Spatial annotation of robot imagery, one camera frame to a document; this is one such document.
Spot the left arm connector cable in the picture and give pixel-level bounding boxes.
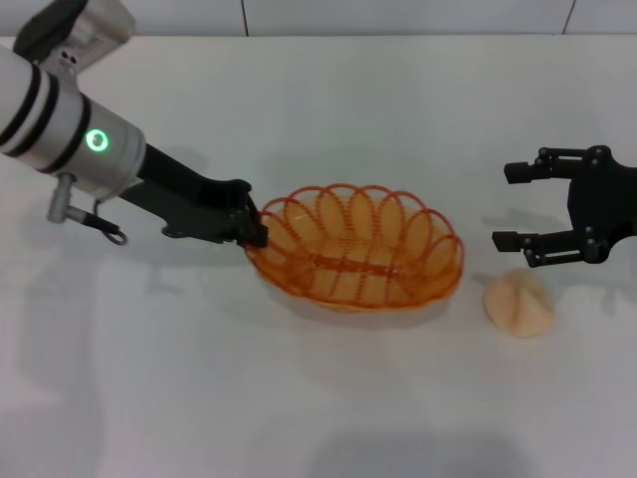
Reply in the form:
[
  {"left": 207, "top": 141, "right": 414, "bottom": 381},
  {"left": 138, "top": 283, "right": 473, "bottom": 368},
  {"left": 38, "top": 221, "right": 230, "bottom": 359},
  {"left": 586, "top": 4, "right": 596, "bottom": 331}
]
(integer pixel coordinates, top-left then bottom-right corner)
[{"left": 47, "top": 172, "right": 128, "bottom": 247}]

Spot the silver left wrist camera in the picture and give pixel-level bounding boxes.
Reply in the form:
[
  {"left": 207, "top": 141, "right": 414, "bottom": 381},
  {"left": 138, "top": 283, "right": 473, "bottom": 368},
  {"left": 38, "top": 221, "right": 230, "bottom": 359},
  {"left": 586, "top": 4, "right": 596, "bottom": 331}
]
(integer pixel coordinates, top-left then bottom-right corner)
[{"left": 12, "top": 0, "right": 136, "bottom": 77}]

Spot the orange woven oval basket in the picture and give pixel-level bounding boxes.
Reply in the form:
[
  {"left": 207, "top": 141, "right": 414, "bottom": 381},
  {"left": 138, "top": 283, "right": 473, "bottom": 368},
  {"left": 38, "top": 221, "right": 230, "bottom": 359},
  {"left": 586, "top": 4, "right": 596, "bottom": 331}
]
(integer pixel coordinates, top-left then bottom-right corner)
[{"left": 246, "top": 183, "right": 467, "bottom": 314}]

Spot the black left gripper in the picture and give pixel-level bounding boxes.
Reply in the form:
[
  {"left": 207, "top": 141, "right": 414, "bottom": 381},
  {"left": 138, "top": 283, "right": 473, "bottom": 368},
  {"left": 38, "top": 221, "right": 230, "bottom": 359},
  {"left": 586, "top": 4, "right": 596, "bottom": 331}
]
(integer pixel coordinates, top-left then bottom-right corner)
[{"left": 117, "top": 142, "right": 270, "bottom": 250}]

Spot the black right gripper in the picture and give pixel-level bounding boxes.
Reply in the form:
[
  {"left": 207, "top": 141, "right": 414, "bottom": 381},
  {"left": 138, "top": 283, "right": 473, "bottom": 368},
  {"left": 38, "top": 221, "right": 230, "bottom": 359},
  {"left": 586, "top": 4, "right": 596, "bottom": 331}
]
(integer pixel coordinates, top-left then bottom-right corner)
[{"left": 491, "top": 145, "right": 637, "bottom": 270}]

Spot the beige steamed bun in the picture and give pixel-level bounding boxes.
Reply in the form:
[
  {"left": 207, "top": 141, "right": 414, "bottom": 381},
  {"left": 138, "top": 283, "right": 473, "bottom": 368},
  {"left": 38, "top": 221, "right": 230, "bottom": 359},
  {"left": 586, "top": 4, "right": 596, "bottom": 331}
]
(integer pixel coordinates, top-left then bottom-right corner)
[{"left": 481, "top": 267, "right": 556, "bottom": 341}]

